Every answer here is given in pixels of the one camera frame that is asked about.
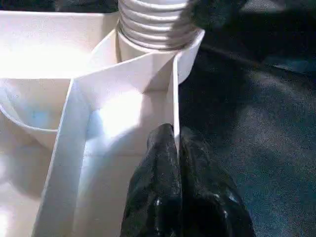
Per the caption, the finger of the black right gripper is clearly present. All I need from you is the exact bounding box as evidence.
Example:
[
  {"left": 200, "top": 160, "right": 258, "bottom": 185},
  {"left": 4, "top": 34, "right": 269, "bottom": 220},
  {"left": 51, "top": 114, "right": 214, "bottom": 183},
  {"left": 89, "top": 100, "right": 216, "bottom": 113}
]
[{"left": 179, "top": 0, "right": 250, "bottom": 32}]

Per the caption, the black mat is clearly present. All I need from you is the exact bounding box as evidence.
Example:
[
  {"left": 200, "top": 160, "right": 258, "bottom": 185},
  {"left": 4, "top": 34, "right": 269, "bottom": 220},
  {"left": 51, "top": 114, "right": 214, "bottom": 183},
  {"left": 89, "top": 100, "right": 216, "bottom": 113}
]
[{"left": 0, "top": 0, "right": 316, "bottom": 237}]

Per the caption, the white plastic table leg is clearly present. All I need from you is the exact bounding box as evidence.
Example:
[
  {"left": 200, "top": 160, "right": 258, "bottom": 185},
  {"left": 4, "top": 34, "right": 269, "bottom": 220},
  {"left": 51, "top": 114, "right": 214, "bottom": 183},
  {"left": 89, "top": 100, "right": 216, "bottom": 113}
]
[{"left": 117, "top": 0, "right": 199, "bottom": 51}]

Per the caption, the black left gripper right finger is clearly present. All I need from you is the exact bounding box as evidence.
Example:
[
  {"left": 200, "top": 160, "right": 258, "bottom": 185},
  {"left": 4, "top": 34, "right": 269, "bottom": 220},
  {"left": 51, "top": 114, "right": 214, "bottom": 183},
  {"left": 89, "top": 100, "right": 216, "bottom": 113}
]
[{"left": 179, "top": 126, "right": 257, "bottom": 237}]

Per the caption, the white plastic table top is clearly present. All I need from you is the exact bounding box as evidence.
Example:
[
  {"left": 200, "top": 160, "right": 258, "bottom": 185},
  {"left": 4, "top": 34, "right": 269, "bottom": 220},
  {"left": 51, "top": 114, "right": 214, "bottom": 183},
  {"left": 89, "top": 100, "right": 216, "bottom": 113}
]
[{"left": 0, "top": 10, "right": 205, "bottom": 237}]

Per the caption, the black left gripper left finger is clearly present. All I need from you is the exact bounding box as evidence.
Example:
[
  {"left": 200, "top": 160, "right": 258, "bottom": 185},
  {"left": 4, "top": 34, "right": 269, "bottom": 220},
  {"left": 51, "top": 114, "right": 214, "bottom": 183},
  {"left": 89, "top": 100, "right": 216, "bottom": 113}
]
[{"left": 119, "top": 123, "right": 184, "bottom": 237}]

